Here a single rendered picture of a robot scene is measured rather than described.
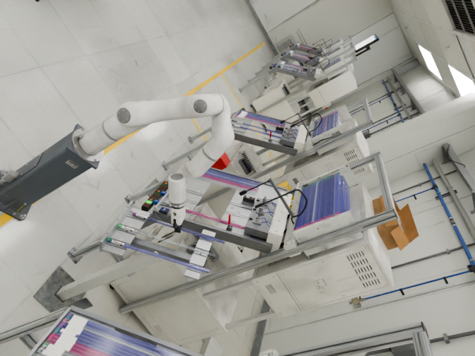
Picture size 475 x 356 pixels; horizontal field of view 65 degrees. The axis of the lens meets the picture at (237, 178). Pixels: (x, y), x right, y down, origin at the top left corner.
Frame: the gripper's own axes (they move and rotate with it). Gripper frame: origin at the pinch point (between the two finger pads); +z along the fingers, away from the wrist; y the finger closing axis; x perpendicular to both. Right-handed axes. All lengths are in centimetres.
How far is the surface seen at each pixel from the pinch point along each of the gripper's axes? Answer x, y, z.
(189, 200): 5.3, 37.4, 9.3
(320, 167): -80, 155, 36
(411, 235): -130, 46, 14
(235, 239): -28.8, 13.6, 13.2
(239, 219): -27.4, 31.4, 12.4
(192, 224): -3.2, 15.3, 9.3
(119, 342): 1, -67, 3
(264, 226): -43.5, 22.6, 7.4
